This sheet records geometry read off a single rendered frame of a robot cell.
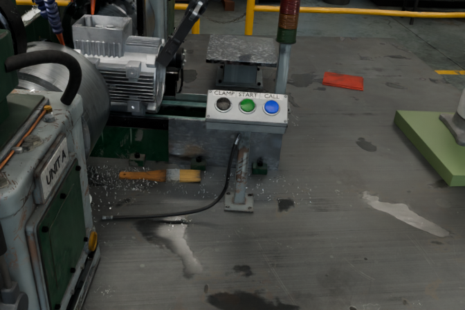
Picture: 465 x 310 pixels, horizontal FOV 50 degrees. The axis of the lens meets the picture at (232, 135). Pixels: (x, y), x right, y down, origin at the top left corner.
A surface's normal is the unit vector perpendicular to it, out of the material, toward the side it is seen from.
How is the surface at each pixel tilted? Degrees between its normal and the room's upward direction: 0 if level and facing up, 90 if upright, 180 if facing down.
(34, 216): 0
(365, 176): 0
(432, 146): 3
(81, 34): 90
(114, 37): 90
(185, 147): 90
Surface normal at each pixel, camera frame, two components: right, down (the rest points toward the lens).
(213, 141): -0.03, 0.49
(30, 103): 0.06, -0.87
